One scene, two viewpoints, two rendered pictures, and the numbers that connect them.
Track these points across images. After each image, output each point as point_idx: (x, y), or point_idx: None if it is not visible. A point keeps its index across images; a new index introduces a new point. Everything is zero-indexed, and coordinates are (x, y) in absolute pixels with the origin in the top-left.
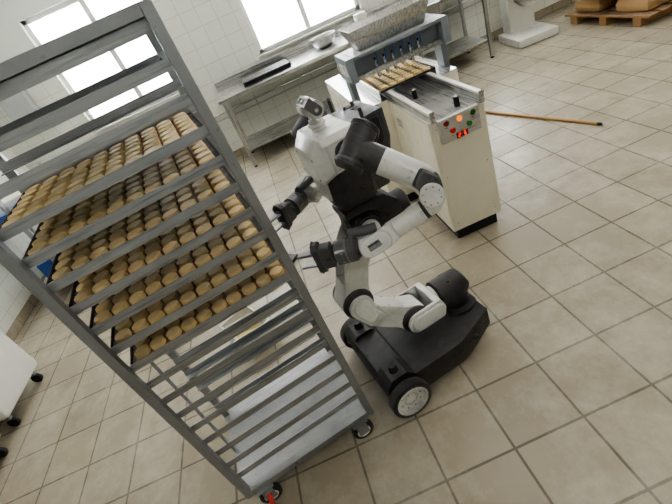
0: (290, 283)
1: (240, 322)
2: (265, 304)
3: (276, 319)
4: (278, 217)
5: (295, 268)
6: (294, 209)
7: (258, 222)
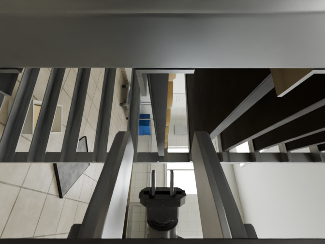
0: (54, 155)
1: (60, 72)
2: (55, 108)
3: (22, 110)
4: (163, 190)
5: (252, 7)
6: (163, 221)
7: (173, 158)
